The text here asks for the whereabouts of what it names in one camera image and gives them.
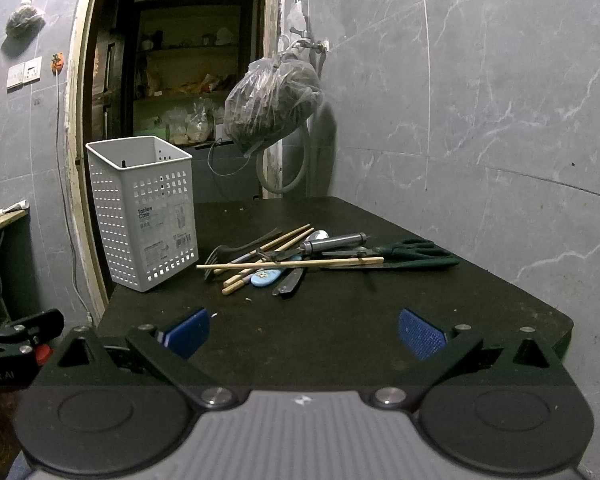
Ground orange wall hook ornament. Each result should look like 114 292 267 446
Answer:
50 52 65 76

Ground long wooden chopstick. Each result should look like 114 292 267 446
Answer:
196 257 384 270

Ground green handled knife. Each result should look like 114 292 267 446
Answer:
334 257 460 270

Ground steel cylindrical handle peeler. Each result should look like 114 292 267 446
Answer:
272 233 367 261

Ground hanging plastic bag dark contents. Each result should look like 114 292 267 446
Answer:
224 53 323 157

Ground small hanging mesh bag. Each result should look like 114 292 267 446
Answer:
5 0 45 40

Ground white wall switch plate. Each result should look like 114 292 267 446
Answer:
6 56 43 91

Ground light blue handled utensil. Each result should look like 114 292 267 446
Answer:
250 268 287 288

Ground black slotted spatula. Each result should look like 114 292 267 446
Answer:
204 228 282 264

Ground white perforated utensil basket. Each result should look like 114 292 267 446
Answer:
85 136 199 292

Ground wall tap fixture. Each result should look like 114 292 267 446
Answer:
278 32 329 56

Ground wooden counter shelf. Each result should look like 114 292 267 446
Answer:
0 210 28 232

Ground metal spoon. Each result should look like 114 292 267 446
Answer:
302 230 329 248

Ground grey hose loop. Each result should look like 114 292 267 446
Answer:
255 119 312 195

